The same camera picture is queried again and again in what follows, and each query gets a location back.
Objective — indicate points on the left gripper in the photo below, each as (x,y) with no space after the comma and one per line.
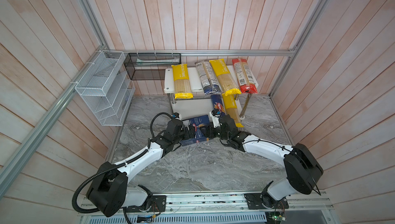
(186,131)

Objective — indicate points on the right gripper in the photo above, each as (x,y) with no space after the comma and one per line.
(209,129)

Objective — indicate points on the blue Barilla pasta box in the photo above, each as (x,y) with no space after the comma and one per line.
(198,122)

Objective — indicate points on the blue spaghetti bag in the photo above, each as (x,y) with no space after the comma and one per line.
(219,109)

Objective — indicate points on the yellow pasta package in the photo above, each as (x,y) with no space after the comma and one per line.
(181,82)
(231,109)
(224,77)

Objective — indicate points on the brown blue spaghetti package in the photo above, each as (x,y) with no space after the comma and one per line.
(208,78)

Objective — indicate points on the red spaghetti package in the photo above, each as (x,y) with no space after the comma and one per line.
(244,76)

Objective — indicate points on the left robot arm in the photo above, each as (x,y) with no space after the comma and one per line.
(108,189)

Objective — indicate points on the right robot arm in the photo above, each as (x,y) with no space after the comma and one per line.
(302,169)

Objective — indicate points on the white two-tier shelf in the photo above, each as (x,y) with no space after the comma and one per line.
(199,105)

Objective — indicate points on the black mesh basket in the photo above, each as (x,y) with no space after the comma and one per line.
(150,66)

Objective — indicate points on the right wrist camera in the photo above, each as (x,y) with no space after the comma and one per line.
(215,115)

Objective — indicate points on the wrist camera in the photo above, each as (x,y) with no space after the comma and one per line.
(176,116)
(215,115)

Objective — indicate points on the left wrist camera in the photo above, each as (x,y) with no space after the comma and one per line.
(176,116)

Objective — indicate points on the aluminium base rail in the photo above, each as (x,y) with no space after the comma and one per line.
(223,208)

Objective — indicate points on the white wire mesh rack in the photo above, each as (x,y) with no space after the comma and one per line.
(105,89)

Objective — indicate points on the aluminium frame horizontal bar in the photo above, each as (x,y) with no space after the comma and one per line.
(230,53)

